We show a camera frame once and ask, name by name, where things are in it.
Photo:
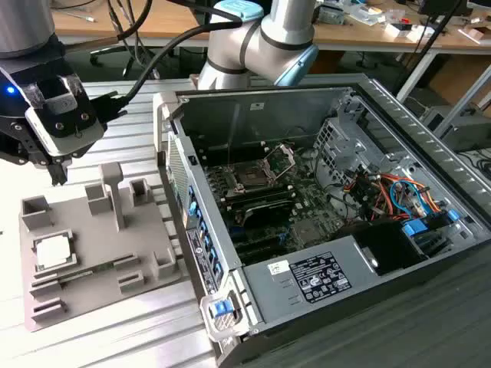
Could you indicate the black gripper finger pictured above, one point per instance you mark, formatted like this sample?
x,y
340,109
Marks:
x,y
59,172

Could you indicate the silver CPU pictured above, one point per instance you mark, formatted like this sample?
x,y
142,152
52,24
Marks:
x,y
53,251

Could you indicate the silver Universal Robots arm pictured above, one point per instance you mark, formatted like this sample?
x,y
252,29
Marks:
x,y
230,57

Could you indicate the CPU socket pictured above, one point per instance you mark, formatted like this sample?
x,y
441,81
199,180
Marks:
x,y
249,177

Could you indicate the black RAM slot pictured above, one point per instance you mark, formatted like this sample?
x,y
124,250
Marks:
x,y
255,191
261,200

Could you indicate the black expansion slot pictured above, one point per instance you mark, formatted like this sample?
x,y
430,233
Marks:
x,y
264,252
257,239

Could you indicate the grey plastic parts rack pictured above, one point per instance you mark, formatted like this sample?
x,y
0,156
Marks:
x,y
126,237

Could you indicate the green RAM stick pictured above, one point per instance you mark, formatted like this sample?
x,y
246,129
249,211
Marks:
x,y
88,271

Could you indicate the black office chair base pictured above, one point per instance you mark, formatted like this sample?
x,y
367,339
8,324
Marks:
x,y
100,56

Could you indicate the open grey PC case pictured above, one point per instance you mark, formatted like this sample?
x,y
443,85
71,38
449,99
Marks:
x,y
249,126

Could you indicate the blue case latch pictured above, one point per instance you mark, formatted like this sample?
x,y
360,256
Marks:
x,y
221,309

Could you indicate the grey power supply with labels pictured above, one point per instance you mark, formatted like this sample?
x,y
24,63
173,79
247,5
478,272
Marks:
x,y
264,303

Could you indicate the silver chipset heatsink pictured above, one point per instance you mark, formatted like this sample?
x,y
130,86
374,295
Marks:
x,y
308,232

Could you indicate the green motherboard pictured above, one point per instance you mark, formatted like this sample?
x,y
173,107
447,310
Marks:
x,y
318,207

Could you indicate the silver perforated drive cage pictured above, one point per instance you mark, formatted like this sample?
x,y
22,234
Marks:
x,y
330,138

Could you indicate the silver metal drive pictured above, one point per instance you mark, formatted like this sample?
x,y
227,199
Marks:
x,y
331,15

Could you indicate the black plastic box cover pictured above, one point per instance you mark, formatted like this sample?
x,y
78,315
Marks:
x,y
383,245

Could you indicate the blue disk carrier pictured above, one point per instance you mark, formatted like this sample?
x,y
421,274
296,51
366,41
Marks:
x,y
415,229

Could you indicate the white box with black insert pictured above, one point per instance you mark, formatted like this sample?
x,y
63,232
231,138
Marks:
x,y
412,34

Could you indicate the black slanted pole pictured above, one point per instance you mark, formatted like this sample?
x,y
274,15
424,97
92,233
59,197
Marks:
x,y
422,53

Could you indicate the blue plastic clip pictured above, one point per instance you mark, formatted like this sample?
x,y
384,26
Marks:
x,y
452,215

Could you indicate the grey computer box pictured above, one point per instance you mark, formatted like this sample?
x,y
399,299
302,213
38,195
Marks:
x,y
468,130

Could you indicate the silver table leg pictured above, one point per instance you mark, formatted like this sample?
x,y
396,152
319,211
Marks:
x,y
466,97

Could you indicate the black monitor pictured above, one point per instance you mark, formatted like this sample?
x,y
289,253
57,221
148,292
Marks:
x,y
441,7

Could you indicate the brown cardboard piece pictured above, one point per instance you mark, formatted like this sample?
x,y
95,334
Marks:
x,y
475,34

